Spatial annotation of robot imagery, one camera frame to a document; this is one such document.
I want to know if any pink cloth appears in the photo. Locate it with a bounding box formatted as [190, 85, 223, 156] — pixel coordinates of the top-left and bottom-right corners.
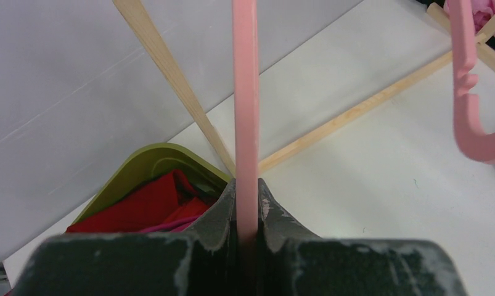
[442, 0, 495, 37]

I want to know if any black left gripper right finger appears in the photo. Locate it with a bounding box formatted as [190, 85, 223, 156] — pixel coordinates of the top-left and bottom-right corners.
[258, 179, 467, 295]

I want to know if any olive green plastic basket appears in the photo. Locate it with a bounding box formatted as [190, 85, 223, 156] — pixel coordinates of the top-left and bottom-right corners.
[74, 143, 232, 223]

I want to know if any red dress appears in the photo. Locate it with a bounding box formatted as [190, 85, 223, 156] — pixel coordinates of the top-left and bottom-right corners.
[65, 170, 214, 233]

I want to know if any pink plastic hanger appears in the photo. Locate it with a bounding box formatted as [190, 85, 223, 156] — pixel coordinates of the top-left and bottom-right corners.
[448, 1, 495, 165]

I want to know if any magenta pleated skirt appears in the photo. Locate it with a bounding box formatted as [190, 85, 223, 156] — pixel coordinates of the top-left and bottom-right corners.
[139, 216, 200, 233]

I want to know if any wooden clothes rack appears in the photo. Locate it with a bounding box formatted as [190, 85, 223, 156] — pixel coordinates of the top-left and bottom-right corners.
[115, 1, 495, 175]

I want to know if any pink hanger of magenta skirt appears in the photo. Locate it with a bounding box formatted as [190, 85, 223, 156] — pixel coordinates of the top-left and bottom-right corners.
[232, 0, 260, 244]

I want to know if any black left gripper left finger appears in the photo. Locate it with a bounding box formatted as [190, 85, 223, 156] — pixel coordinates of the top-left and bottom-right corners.
[12, 181, 236, 295]

